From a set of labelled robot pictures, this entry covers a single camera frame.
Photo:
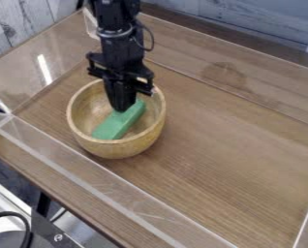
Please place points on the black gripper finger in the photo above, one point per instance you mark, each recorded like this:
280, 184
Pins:
126, 96
113, 88

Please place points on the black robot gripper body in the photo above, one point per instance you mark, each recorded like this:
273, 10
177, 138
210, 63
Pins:
120, 61

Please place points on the green rectangular block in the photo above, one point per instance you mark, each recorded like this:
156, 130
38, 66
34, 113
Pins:
117, 123

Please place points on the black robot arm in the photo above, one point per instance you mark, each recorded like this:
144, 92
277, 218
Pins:
116, 16

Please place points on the brown wooden bowl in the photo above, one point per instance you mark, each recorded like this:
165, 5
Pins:
86, 111

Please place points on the clear acrylic corner bracket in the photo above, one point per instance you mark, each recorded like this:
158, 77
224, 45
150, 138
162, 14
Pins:
90, 24

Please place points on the clear acrylic tray wall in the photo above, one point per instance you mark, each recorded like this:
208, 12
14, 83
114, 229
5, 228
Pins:
149, 199

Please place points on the black metal table bracket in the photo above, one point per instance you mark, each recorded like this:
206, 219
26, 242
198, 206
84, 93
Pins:
45, 234

